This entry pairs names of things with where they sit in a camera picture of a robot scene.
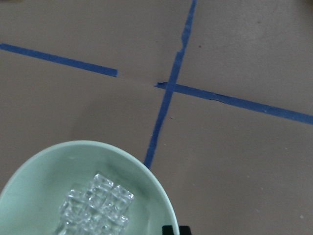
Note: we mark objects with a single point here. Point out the green bowl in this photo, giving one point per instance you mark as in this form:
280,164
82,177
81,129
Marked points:
31,198

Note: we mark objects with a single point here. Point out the ice cubes in green bowl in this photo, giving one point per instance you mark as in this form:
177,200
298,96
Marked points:
96,209

